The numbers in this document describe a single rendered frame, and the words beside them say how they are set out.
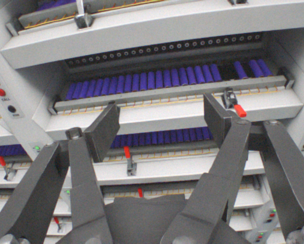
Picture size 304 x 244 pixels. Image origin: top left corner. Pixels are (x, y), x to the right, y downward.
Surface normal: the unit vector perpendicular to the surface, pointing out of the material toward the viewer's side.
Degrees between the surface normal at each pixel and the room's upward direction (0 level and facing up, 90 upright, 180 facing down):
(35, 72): 90
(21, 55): 107
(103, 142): 90
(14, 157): 17
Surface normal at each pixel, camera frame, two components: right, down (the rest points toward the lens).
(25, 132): -0.04, 0.58
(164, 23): 0.01, 0.79
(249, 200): -0.15, -0.60
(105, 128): 0.99, -0.10
